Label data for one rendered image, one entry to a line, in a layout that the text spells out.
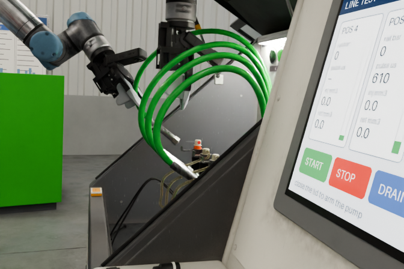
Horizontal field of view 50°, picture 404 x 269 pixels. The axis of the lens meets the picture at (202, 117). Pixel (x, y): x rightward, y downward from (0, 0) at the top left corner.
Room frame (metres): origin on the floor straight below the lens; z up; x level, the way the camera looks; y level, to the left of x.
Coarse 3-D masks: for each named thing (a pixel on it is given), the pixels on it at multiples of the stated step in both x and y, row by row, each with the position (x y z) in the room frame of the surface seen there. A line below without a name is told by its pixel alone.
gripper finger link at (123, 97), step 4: (120, 84) 1.19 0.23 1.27; (128, 84) 1.18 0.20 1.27; (120, 88) 1.19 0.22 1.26; (132, 88) 1.18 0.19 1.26; (120, 92) 1.18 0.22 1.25; (124, 92) 1.18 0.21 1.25; (128, 92) 1.16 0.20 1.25; (132, 92) 1.16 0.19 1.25; (120, 96) 1.18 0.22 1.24; (124, 96) 1.17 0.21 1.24; (128, 96) 1.17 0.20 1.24; (132, 96) 1.16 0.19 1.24; (136, 96) 1.17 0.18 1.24; (116, 100) 1.18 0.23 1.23; (120, 100) 1.18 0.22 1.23; (124, 100) 1.17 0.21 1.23; (128, 100) 1.17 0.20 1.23; (136, 100) 1.16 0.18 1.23; (140, 100) 1.17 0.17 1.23; (120, 104) 1.17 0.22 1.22; (136, 104) 1.16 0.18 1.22
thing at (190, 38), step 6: (186, 36) 1.06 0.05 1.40; (192, 36) 1.06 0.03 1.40; (186, 42) 1.07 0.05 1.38; (192, 42) 1.06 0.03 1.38; (198, 42) 1.07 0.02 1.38; (210, 48) 1.08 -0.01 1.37; (198, 54) 1.11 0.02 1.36; (204, 54) 1.07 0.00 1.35; (210, 60) 1.08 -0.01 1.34; (216, 60) 1.08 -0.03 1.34; (222, 60) 1.09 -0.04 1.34
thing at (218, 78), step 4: (196, 16) 1.41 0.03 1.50; (196, 20) 1.40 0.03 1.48; (196, 24) 1.40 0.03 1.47; (196, 28) 1.41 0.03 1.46; (200, 28) 1.41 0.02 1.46; (200, 36) 1.41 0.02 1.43; (216, 76) 1.42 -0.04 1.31; (220, 76) 1.42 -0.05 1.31; (216, 80) 1.42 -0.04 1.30; (220, 80) 1.42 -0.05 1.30; (220, 84) 1.42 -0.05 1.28
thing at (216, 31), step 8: (192, 32) 1.16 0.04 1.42; (200, 32) 1.16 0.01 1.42; (208, 32) 1.16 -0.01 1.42; (216, 32) 1.16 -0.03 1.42; (224, 32) 1.15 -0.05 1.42; (232, 32) 1.15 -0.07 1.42; (240, 40) 1.15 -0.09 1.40; (248, 48) 1.15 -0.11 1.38; (152, 56) 1.18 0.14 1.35; (256, 56) 1.14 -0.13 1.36; (144, 64) 1.18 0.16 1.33; (264, 64) 1.14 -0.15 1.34; (136, 80) 1.18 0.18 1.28; (136, 88) 1.19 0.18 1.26; (144, 112) 1.18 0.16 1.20
